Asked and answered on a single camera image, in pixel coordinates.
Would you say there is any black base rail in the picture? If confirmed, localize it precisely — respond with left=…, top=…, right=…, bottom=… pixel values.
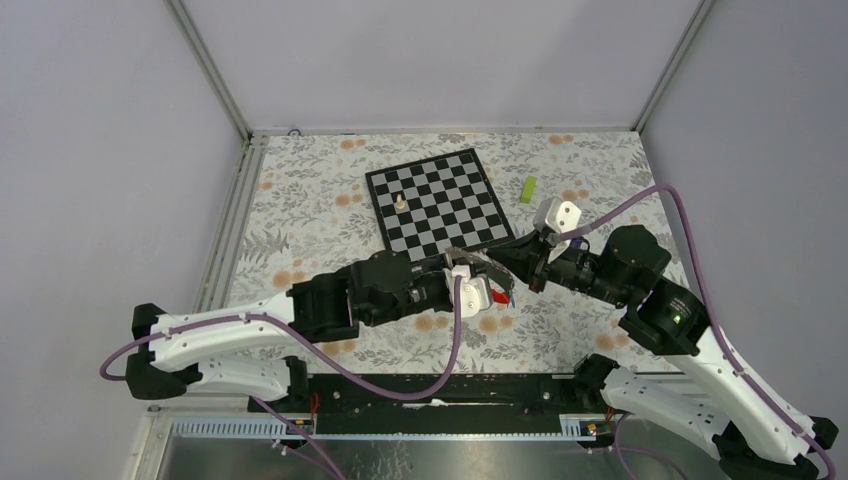
left=248, top=373, right=610, bottom=436

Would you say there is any black grey chessboard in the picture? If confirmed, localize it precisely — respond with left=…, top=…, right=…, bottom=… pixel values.
left=365, top=149, right=515, bottom=261

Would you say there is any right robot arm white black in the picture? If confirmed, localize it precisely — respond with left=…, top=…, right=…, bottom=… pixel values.
left=487, top=225, right=838, bottom=479

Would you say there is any purple and green block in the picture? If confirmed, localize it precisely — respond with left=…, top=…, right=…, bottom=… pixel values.
left=570, top=238, right=590, bottom=251

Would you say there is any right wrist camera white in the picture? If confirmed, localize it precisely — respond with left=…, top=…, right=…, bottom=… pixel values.
left=533, top=198, right=582, bottom=263

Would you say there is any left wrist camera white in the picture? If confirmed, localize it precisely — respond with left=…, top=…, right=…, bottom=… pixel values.
left=442, top=265, right=493, bottom=319

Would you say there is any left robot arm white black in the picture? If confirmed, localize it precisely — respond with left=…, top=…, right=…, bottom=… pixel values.
left=120, top=251, right=489, bottom=411

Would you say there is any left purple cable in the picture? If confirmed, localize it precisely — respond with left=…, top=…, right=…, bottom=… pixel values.
left=99, top=274, right=465, bottom=480

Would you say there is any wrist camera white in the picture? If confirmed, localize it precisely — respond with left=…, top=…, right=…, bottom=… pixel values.
left=442, top=265, right=493, bottom=319
left=533, top=198, right=582, bottom=263

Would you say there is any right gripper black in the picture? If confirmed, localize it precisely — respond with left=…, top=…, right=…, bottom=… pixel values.
left=485, top=225, right=632, bottom=306

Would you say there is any lime green block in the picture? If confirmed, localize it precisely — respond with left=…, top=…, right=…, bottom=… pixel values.
left=519, top=176, right=537, bottom=204

